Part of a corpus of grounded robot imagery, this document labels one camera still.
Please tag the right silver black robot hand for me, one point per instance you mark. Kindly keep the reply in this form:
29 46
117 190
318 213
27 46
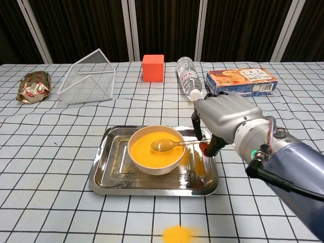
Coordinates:
227 114

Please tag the metal spoon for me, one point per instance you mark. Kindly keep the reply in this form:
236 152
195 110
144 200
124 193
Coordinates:
160 146

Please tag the white round bowl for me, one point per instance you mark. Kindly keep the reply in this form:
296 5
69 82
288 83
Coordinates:
157 171

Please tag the orange-yellow liquid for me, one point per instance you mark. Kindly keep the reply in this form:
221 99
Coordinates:
141 152

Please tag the rectangular stainless steel tray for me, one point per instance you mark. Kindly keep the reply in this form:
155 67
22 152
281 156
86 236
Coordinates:
152 191

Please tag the yellow powder pile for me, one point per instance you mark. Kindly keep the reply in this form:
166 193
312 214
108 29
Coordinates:
177 235

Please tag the orange and blue cardboard box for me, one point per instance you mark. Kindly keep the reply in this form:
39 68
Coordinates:
238 81

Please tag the clear plastic water bottle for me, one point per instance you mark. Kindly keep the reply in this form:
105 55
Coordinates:
188 78

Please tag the orange foam cube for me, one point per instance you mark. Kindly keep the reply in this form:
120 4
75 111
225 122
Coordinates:
153 69

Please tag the black folding partition screen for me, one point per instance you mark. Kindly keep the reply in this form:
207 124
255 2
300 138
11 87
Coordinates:
76 25

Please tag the gold foil snack bag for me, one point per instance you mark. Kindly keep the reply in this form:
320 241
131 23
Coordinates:
33 87

